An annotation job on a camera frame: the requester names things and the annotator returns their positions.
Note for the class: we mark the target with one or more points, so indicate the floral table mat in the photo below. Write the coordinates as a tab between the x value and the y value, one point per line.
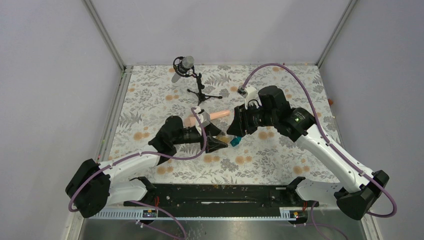
263	158

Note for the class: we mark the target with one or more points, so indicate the black microphone tripod stand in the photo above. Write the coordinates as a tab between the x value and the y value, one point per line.
201	96

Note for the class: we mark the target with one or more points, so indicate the silver microphone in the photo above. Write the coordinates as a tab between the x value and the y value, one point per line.
182	66

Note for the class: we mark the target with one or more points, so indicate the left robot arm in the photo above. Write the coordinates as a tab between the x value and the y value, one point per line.
96	185

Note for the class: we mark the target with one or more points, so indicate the teal pill box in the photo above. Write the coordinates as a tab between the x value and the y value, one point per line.
235	141

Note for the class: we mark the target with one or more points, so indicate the white slotted cable duct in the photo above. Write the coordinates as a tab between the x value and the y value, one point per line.
148	214

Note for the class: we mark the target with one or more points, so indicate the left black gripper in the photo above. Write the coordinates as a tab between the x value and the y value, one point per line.
212	144

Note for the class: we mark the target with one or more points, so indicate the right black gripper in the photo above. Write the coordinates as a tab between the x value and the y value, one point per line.
237	127

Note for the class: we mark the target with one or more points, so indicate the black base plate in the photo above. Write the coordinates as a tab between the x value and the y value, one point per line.
220	199

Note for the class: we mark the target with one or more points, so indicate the pink tube container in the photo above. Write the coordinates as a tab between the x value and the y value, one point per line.
191	120

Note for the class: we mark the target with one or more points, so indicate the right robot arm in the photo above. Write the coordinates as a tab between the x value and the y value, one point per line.
358	186

